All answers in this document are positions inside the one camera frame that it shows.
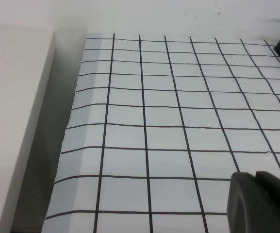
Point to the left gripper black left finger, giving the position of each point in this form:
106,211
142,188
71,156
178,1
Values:
244,206

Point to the white black-grid tablecloth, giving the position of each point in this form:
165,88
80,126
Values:
154,133

